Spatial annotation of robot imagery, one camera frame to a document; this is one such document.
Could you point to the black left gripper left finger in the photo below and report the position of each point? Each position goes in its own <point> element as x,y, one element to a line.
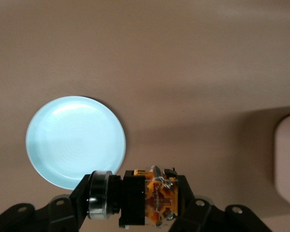
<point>50,215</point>

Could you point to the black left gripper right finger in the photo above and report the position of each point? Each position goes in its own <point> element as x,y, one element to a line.
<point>207,217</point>

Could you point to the orange and black push-button switch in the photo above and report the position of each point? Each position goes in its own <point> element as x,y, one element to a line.
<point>133,200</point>

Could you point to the light blue round plate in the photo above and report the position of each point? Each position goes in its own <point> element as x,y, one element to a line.
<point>75,142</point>

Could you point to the white lidded storage box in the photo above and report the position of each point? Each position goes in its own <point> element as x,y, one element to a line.
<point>288,164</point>

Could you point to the brown table mat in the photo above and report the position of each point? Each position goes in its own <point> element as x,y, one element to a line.
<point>159,60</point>

